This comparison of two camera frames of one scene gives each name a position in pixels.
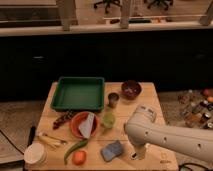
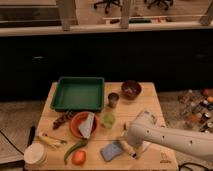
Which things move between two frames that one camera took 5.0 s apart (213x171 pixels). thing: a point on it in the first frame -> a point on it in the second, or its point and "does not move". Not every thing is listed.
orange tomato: (79, 157) does not move
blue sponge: (111, 150) does not move
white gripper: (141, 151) -> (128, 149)
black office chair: (107, 2) does not move
